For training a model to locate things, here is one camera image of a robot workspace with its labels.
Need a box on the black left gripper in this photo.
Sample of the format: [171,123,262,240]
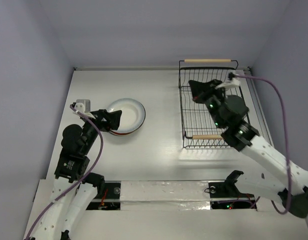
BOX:
[82,108,121,154]

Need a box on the red and teal plate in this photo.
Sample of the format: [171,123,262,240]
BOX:
[109,131,134,137]

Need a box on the pale blue-grey plate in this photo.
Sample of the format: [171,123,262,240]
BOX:
[106,98,145,134]

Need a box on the dark green marbled plate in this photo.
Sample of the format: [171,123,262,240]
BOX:
[129,108,146,133]

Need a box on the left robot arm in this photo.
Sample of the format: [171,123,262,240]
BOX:
[25,105,122,240]

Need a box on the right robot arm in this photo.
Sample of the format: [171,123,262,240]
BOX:
[188,79,308,219]

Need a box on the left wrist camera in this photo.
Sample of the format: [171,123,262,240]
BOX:
[70,99,93,118]

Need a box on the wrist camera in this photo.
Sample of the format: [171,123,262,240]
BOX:
[215,72,241,91]
[70,99,93,118]

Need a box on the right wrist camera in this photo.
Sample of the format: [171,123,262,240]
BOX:
[215,72,241,91]

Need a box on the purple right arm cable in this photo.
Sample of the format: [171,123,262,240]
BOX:
[233,74,292,215]

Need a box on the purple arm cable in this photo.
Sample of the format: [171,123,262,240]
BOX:
[233,74,292,215]
[25,103,104,240]

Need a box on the black wire dish rack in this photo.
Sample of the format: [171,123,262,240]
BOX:
[178,58,251,150]

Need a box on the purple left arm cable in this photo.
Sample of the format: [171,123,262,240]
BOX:
[25,103,104,240]

